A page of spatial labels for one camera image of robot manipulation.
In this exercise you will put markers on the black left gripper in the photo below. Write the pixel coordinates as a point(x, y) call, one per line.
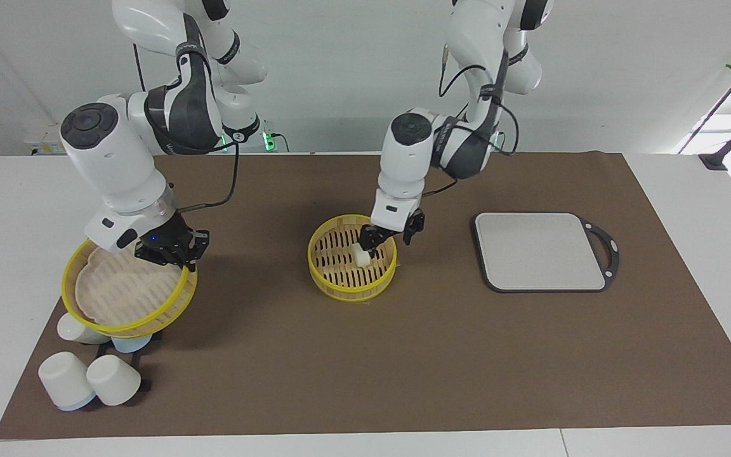
point(384, 236)

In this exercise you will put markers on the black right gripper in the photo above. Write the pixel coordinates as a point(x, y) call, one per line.
point(172, 244)

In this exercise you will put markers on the small white steamed bun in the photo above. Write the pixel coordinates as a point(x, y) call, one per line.
point(362, 257)

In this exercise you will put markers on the white steamer liner cloth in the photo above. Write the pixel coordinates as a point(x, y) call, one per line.
point(118, 292)

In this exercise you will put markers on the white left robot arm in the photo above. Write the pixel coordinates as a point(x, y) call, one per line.
point(403, 158)

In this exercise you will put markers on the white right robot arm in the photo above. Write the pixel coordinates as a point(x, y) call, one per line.
point(118, 158)

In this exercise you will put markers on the yellow slatted steamer tier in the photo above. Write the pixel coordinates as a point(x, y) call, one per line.
point(340, 289)

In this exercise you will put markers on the light blue cup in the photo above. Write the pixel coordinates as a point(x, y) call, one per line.
point(127, 344)

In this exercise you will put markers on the brown table mat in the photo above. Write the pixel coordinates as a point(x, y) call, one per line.
point(403, 355)

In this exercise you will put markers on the black cup rack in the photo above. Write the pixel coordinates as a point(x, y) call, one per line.
point(148, 384)

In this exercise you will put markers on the plain white cup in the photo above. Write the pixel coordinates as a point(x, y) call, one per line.
point(113, 379)
point(73, 331)

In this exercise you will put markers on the white cup with blue rim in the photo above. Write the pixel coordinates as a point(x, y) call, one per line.
point(64, 379)

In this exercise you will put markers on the white power strip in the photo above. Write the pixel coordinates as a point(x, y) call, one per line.
point(45, 145)

